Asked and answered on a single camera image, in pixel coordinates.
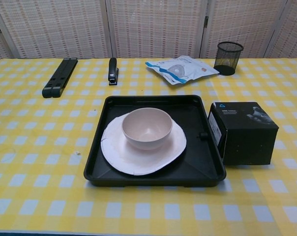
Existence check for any beige bowl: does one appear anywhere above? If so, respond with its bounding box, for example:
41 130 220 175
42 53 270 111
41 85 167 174
121 107 174 150

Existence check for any white paper plate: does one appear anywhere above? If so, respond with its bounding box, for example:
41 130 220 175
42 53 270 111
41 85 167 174
100 115 187 177

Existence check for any black square tray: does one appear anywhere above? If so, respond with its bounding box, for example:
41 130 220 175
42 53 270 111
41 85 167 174
83 94 227 188

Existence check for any white face mask package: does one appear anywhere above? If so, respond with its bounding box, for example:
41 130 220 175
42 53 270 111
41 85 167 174
145 55 220 86

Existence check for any black stapler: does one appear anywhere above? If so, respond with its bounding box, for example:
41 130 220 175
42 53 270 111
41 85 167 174
108 57 119 86

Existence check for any yellow checked tablecloth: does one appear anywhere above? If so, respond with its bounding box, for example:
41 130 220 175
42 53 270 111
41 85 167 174
0 58 297 234

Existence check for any woven bamboo folding screen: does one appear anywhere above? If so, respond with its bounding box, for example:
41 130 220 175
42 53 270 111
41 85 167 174
0 0 297 65

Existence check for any black folding laptop stand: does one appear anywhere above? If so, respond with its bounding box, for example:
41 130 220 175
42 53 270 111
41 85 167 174
42 58 79 99

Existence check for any black mesh pen cup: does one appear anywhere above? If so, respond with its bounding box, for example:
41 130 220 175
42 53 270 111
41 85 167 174
213 41 244 76

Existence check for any black cardboard box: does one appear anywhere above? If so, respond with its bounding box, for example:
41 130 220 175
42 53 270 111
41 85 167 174
208 101 279 166

